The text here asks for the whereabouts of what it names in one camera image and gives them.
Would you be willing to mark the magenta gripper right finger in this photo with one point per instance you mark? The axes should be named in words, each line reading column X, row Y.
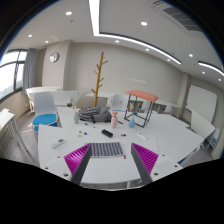
column 145, row 161

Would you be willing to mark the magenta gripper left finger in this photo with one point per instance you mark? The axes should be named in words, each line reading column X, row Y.
column 77, row 162

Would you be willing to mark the purple striped folded towel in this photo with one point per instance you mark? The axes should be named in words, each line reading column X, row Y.
column 106, row 150

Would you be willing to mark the white remote control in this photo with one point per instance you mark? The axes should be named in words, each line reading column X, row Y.
column 57, row 143

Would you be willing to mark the white marker pen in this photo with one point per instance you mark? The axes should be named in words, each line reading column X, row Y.
column 142, row 136

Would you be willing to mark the blue vase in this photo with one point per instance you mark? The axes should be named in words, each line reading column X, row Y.
column 132, row 123

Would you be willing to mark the black rectangular case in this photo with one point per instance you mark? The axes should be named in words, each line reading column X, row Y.
column 107, row 133

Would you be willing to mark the green bottle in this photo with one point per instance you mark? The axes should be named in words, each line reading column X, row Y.
column 76, row 118

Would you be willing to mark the pink bottle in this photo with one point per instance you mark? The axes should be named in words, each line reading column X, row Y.
column 114, row 119

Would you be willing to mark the grey backpack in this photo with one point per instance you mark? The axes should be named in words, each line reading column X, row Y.
column 95, row 114

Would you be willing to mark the orange top metal stool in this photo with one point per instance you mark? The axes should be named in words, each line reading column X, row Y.
column 139, row 107

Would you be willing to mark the white chair behind table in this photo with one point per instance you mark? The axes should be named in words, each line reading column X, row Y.
column 119, row 102

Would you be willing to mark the white side desk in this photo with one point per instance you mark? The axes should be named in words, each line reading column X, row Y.
column 8, row 121

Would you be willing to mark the white chair blue cushion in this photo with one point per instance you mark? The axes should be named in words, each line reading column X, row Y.
column 45, row 111

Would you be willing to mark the whiteboard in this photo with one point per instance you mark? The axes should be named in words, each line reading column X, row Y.
column 203, row 101

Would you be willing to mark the grey curtain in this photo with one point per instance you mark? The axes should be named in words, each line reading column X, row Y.
column 28, row 71

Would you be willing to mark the wooden coat rack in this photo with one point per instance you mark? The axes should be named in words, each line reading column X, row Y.
column 99, row 78

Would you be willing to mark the round wall clock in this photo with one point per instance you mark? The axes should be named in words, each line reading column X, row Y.
column 54, row 57

